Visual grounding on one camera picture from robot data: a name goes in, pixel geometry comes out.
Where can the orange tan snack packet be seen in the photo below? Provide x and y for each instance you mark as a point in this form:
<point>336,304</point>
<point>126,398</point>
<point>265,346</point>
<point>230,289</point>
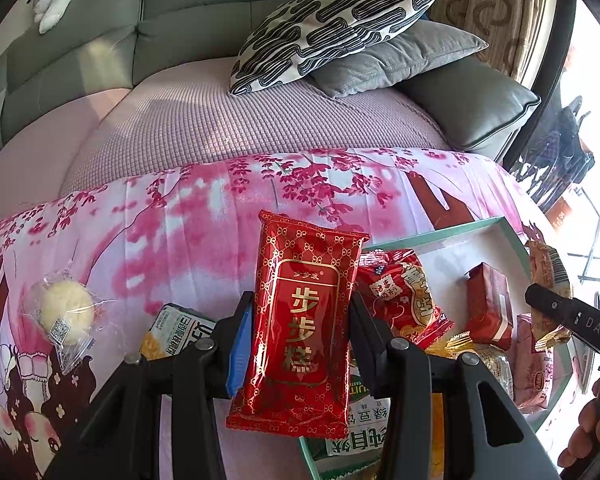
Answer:
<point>545,270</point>

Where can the black white patterned pillow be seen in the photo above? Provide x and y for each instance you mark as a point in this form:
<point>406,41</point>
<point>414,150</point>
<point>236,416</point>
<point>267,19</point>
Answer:
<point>330,30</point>

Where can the red white cartoon packet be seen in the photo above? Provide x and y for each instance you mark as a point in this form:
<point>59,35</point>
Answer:
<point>405,300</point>

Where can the pink snack packet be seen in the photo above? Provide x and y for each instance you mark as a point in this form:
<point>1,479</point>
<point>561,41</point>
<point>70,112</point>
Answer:
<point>532,375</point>

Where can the green white drink-print packet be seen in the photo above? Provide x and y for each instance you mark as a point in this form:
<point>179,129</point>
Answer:
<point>172,330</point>

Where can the white snack packet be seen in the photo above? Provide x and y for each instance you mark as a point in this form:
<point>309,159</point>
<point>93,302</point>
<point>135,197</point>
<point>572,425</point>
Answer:
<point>495,365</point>

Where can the person's right hand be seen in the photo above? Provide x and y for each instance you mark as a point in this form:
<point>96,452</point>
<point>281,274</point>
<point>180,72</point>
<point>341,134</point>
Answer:
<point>587,430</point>

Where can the clear round bun packet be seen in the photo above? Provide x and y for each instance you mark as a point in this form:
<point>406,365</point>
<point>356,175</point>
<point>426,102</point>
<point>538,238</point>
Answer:
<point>65,310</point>

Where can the green white biscuit packet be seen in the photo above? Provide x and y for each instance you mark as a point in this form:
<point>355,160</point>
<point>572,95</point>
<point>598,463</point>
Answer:
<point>350,430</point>

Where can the teal-rimmed white tray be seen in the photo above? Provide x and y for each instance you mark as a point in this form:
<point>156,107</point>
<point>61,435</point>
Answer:
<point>480,245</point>

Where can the grey-green sofa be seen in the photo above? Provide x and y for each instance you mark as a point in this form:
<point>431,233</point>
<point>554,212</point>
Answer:
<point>190,25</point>

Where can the gold snack packet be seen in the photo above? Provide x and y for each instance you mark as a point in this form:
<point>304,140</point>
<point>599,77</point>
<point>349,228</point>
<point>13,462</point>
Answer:
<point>455,342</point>

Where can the grey pillow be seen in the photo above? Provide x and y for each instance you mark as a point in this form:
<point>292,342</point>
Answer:
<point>405,60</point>

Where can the beige patterned curtain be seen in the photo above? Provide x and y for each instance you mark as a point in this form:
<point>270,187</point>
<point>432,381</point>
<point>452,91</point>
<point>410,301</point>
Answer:
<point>495,10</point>

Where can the orange container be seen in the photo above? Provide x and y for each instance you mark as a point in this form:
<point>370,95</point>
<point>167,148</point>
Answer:
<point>565,215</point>

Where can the pink printed blanket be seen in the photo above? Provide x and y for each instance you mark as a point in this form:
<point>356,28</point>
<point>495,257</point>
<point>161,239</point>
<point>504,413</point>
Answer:
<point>180,220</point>

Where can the black folding chair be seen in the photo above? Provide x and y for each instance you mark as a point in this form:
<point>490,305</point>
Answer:
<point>565,145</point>

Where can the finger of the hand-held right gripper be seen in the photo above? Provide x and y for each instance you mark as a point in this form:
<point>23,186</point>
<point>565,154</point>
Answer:
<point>547,301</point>

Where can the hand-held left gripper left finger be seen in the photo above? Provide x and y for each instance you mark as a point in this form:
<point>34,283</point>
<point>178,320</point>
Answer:
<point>239,350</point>

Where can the red gold-patterned snack packet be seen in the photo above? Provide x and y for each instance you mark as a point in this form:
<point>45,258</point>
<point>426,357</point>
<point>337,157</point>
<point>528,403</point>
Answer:
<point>300,310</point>

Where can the pink sofa cover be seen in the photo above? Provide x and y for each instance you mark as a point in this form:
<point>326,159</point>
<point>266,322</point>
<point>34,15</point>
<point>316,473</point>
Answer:
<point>230,120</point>

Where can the black door frame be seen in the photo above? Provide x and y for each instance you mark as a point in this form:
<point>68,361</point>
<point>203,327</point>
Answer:
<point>555,60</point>

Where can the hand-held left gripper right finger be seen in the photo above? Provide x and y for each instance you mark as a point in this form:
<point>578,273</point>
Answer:
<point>367,345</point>

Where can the small dark red packet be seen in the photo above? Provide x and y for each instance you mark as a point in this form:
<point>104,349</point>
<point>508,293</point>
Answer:
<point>490,305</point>

